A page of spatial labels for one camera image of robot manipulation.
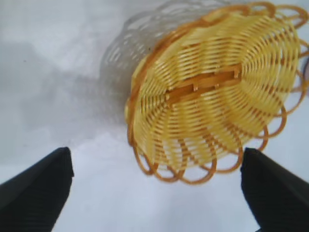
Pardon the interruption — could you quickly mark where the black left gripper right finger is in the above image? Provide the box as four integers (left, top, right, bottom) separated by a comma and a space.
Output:
240, 146, 309, 232

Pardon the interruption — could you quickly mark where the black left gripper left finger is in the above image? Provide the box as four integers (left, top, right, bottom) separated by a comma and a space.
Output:
0, 146, 74, 232

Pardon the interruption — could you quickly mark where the yellow woven wicker basket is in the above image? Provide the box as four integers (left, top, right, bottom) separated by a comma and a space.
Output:
124, 1, 309, 183

